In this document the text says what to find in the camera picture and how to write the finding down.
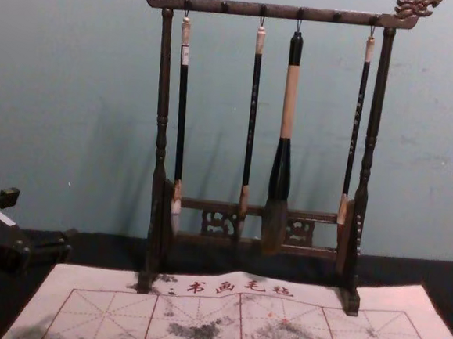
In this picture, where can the large black and tan brush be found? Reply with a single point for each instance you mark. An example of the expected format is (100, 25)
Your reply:
(289, 103)

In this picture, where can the white felt mat, red grid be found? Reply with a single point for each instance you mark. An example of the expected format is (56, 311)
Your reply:
(207, 317)

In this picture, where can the thin black brush, white label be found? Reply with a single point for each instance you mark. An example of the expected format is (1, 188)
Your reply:
(180, 134)

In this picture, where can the plain pale wall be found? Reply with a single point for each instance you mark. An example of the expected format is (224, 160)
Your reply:
(68, 86)

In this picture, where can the thin black calligraphy brush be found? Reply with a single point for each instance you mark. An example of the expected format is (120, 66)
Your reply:
(355, 140)
(252, 120)

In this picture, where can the dark carved wooden brush rack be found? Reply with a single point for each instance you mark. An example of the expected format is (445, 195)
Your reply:
(160, 140)

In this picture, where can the black table cloth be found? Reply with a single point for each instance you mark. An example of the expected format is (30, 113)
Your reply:
(407, 270)

